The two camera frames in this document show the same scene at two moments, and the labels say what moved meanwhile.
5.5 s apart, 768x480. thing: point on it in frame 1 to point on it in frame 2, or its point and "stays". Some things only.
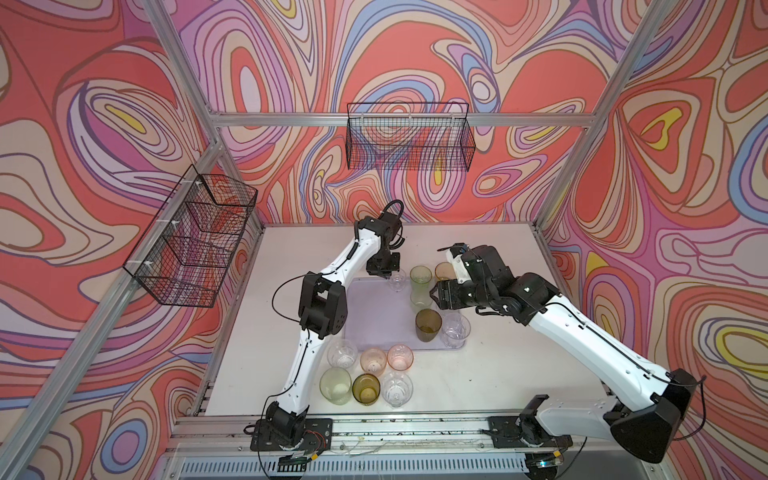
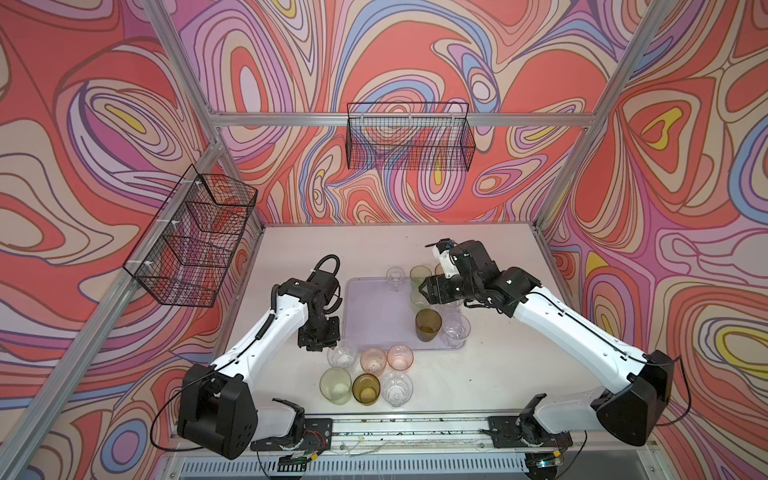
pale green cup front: (421, 297) stays
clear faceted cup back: (456, 327) stays
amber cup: (428, 323) stays
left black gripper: (385, 273) to (332, 339)
